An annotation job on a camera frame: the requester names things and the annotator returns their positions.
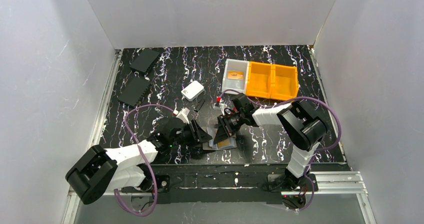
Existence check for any purple cable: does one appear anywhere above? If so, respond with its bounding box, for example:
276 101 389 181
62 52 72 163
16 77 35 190
216 89 342 211
113 104 178 217

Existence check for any black ridged block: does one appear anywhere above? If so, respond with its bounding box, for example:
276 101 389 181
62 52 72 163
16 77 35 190
118 77 151 107
130 49 160 74

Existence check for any black comb piece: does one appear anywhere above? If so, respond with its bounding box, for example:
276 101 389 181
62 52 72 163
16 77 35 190
194 98 205 113

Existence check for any black ridged block near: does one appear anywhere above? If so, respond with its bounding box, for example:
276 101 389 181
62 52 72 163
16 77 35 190
118 77 151 107

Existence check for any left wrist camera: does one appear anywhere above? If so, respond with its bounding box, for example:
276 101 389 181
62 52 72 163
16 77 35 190
172 108 190 124

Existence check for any orange plastic bin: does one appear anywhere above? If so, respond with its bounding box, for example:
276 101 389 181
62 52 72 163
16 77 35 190
270 65 299 101
246 62 273 99

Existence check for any aluminium frame rail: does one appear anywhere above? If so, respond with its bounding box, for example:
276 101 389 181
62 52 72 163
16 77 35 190
61 49 123 223

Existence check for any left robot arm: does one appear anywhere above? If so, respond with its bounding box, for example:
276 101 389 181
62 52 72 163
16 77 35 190
65 117 213 204

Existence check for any white box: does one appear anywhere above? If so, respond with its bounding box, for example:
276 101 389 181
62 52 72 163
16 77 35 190
181 81 205 101

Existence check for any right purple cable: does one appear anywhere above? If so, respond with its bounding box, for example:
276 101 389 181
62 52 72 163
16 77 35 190
216 89 342 211

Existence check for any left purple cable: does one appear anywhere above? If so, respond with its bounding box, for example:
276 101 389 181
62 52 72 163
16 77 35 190
113 104 178 217

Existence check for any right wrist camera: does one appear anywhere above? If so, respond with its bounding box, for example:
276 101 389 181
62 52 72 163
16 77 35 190
213 97 229 113

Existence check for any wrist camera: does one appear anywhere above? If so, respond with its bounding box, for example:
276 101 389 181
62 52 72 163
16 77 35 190
213 97 229 113
172 108 190 124

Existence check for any black ridged block far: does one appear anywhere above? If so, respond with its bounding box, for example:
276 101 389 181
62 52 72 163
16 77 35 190
130 49 160 74

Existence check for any white plastic bin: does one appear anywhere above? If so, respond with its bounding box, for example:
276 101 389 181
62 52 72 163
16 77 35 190
221 59 250 95

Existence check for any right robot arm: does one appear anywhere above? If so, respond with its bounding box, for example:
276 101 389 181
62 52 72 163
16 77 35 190
213 93 329 180

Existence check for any black base bar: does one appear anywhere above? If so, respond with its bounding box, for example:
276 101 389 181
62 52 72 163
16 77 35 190
120 162 327 205

